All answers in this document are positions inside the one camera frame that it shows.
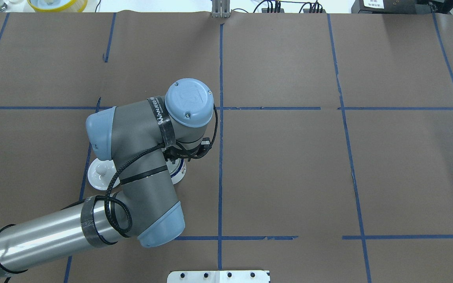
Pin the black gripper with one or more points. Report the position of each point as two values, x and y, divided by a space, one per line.
174 160

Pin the white enamel cup blue rim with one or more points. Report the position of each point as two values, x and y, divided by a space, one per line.
176 169

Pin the white ceramic lid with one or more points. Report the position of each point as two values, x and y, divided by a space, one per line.
100 173

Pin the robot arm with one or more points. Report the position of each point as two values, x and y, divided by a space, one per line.
140 200

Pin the white mounting plate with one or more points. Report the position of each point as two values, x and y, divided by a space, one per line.
219 276

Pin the brown paper table cover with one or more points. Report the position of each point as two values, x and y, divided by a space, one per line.
333 161

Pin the yellow rimmed bowl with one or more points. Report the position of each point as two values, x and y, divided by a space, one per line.
58 6

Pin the black device with label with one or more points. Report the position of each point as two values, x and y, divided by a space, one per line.
406 7

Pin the aluminium profile post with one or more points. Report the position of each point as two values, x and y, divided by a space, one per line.
221 9

